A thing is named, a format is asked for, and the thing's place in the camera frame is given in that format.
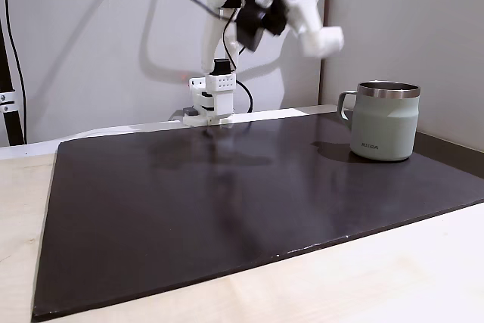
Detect sage green steel mug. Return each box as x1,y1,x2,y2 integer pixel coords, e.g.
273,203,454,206
337,81,421,161

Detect grey table clamp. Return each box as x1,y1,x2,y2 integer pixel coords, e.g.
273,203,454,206
169,106,200,123

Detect black table mat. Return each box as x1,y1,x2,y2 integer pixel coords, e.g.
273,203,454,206
30,110,484,320

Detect black stand with white clamp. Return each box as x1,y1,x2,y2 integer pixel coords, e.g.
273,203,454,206
0,16,24,147

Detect black gripper-mounted camera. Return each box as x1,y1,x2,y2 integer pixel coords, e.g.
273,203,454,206
234,0,288,52

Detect black base cables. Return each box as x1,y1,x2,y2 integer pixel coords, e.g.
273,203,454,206
234,79,254,114

